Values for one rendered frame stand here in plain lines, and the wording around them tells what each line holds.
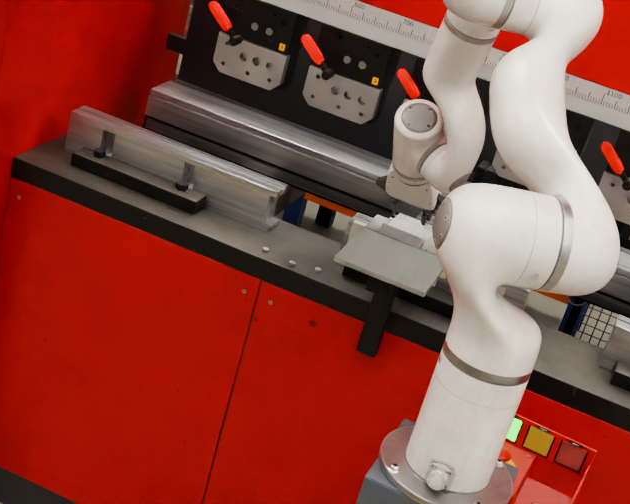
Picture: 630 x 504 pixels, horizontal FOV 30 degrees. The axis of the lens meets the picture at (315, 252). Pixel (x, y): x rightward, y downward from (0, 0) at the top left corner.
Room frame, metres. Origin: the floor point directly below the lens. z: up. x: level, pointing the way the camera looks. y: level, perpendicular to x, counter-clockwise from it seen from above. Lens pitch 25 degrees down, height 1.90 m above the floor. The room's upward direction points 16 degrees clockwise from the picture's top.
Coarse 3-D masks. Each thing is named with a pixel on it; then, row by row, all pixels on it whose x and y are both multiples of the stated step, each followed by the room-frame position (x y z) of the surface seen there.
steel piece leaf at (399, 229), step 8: (384, 224) 2.13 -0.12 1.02; (392, 224) 2.18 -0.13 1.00; (400, 224) 2.19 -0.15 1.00; (408, 224) 2.21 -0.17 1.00; (384, 232) 2.13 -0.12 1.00; (392, 232) 2.12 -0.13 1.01; (400, 232) 2.12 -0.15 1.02; (408, 232) 2.17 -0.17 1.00; (416, 232) 2.18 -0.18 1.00; (424, 232) 2.19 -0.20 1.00; (432, 232) 2.20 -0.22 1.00; (400, 240) 2.12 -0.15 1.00; (408, 240) 2.11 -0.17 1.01; (416, 240) 2.11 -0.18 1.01; (424, 240) 2.15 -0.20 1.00
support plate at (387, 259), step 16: (368, 224) 2.15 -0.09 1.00; (352, 240) 2.06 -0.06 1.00; (368, 240) 2.08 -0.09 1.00; (384, 240) 2.10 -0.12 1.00; (432, 240) 2.16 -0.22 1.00; (336, 256) 1.97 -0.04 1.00; (352, 256) 1.98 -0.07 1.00; (368, 256) 2.00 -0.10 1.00; (384, 256) 2.02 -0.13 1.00; (400, 256) 2.05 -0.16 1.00; (416, 256) 2.07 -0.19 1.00; (432, 256) 2.09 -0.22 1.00; (368, 272) 1.95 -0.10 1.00; (384, 272) 1.96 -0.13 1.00; (400, 272) 1.98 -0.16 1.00; (416, 272) 1.99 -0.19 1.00; (432, 272) 2.01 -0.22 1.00; (416, 288) 1.93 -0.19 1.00
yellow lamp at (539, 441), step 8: (528, 432) 1.86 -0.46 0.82; (536, 432) 1.85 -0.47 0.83; (544, 432) 1.85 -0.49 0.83; (528, 440) 1.85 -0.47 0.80; (536, 440) 1.85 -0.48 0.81; (544, 440) 1.85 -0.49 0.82; (552, 440) 1.84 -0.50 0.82; (528, 448) 1.85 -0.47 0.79; (536, 448) 1.85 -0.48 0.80; (544, 448) 1.84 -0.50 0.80
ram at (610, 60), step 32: (288, 0) 2.27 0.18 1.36; (384, 0) 2.22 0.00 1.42; (416, 0) 2.21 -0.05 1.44; (608, 0) 2.13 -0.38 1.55; (352, 32) 2.23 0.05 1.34; (384, 32) 2.22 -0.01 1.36; (608, 32) 2.12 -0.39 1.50; (576, 64) 2.13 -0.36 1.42; (608, 64) 2.12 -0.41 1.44; (576, 96) 2.12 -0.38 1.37
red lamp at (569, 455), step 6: (564, 444) 1.83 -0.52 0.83; (570, 444) 1.83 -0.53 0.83; (564, 450) 1.83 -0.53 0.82; (570, 450) 1.83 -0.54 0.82; (576, 450) 1.83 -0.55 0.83; (582, 450) 1.82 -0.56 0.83; (558, 456) 1.83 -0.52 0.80; (564, 456) 1.83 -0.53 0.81; (570, 456) 1.83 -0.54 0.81; (576, 456) 1.83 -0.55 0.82; (582, 456) 1.82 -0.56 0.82; (558, 462) 1.83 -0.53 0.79; (564, 462) 1.83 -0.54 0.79; (570, 462) 1.83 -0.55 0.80; (576, 462) 1.82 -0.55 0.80; (576, 468) 1.82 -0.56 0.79
